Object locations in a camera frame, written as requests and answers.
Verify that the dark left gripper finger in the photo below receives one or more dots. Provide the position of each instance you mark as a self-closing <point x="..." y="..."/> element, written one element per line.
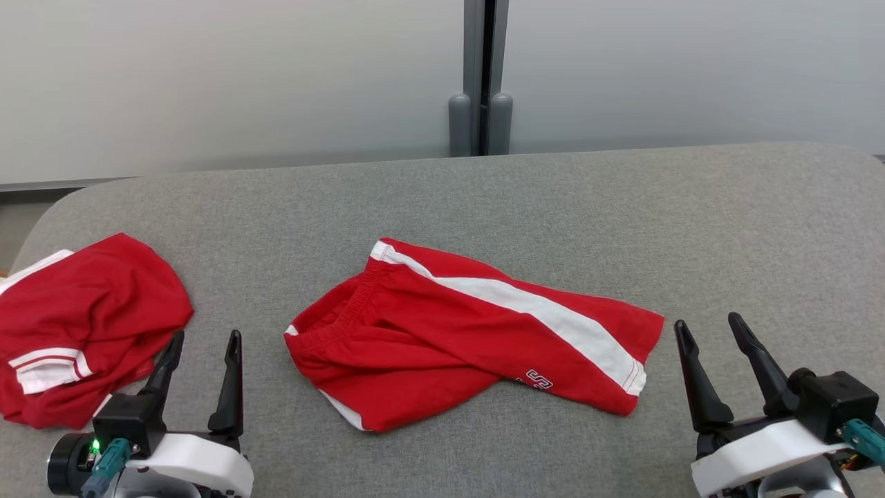
<point x="231" y="387"/>
<point x="169" y="366"/>

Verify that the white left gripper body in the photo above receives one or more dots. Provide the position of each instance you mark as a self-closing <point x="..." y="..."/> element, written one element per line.
<point x="197" y="467"/>

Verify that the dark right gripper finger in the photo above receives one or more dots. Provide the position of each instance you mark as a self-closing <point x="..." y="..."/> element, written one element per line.
<point x="767" y="373"/>
<point x="702" y="387"/>

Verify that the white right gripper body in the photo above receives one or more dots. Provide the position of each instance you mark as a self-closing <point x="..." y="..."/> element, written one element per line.
<point x="757" y="456"/>

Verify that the red basketball jersey number 23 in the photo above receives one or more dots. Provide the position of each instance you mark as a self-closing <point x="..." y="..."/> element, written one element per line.
<point x="90" y="311"/>

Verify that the red shorts with white stripe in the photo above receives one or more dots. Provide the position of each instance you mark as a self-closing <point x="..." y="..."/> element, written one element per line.
<point x="442" y="346"/>

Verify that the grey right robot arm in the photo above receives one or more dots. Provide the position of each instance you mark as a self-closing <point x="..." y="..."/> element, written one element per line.
<point x="816" y="486"/>

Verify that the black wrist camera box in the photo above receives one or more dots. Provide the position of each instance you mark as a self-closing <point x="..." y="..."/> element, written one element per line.
<point x="833" y="401"/>
<point x="128" y="418"/>

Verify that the grey wall base rail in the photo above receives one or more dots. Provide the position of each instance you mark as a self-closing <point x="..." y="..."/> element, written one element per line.
<point x="55" y="185"/>

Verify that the grey rounded partition post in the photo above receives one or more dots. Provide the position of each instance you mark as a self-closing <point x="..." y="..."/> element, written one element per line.
<point x="500" y="124"/>
<point x="460" y="124"/>

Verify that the grey vertical partition frame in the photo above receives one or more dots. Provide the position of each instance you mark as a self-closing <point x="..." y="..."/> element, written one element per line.
<point x="474" y="48"/>

